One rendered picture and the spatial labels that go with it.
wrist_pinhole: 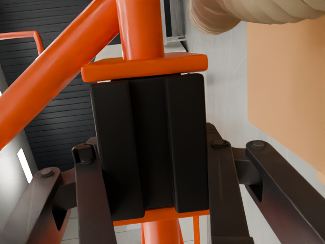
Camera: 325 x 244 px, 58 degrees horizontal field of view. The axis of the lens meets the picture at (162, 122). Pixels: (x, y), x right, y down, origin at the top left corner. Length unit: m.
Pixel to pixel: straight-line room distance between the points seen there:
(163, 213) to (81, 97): 11.62
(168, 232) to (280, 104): 0.18
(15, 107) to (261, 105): 0.26
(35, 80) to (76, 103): 11.76
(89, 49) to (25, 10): 11.15
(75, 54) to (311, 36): 0.17
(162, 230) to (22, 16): 11.29
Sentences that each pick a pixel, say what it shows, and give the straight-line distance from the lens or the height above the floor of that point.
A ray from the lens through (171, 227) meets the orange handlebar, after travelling 0.18.
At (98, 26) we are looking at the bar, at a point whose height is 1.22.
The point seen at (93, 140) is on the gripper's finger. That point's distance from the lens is 0.18.
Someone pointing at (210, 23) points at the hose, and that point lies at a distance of 0.21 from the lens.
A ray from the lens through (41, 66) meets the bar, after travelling 0.18.
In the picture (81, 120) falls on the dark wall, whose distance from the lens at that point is 12.22.
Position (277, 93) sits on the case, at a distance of 0.31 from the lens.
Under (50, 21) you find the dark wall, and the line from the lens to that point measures 11.19.
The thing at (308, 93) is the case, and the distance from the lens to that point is 0.26.
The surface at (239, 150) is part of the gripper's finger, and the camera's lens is 0.16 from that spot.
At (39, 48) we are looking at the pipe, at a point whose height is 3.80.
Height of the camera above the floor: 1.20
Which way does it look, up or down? 3 degrees down
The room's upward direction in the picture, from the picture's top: 97 degrees counter-clockwise
